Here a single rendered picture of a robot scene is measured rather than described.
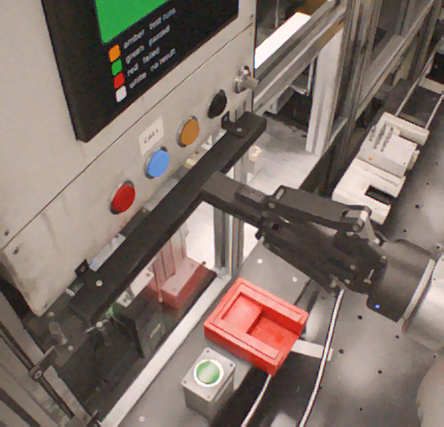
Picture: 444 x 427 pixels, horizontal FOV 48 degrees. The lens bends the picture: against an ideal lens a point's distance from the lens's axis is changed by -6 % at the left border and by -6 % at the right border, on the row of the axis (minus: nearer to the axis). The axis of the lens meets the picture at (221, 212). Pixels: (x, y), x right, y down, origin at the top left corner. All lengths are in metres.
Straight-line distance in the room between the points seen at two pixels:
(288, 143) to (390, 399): 0.68
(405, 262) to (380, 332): 0.86
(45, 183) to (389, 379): 1.01
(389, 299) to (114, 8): 0.34
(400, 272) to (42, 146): 0.33
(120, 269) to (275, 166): 0.78
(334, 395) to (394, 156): 0.61
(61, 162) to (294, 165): 0.90
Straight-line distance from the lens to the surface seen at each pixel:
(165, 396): 0.99
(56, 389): 0.70
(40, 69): 0.41
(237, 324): 0.99
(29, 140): 0.42
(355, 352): 1.30
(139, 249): 0.58
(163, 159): 0.58
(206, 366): 0.86
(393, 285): 0.48
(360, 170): 1.36
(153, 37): 0.46
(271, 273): 1.10
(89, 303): 0.55
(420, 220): 1.57
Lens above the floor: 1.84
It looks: 51 degrees down
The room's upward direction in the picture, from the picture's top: straight up
